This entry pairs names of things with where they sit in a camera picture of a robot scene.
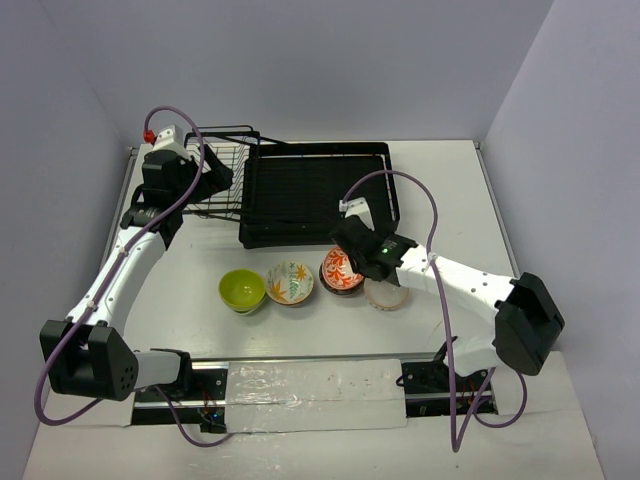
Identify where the leaf pattern white bowl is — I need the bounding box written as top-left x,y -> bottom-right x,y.
266,261 -> 315,306

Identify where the white taped sheet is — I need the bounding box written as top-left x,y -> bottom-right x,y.
225,359 -> 407,433

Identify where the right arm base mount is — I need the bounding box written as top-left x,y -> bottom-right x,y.
396,360 -> 496,418

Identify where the white bowl pink rim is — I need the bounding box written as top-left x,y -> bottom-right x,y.
364,279 -> 409,311

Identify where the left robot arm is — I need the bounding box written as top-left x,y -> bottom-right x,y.
34,145 -> 233,404

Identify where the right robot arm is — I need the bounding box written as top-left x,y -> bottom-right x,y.
330,216 -> 565,391

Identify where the black wire plate rack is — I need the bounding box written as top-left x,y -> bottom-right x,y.
184,124 -> 261,222

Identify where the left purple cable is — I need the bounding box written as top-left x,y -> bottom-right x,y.
34,105 -> 236,447

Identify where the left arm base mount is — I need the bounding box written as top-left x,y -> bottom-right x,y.
131,361 -> 229,434

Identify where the black dish rack tray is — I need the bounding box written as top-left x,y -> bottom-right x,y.
239,142 -> 392,249

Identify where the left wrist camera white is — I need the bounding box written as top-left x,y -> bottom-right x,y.
143,125 -> 184,152

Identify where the green bowl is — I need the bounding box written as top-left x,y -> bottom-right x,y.
218,269 -> 266,314

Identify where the orange floral bowl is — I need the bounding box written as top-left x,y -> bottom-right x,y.
320,247 -> 364,289

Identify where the black leaf pattern bowl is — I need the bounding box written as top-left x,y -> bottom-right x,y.
321,281 -> 364,297

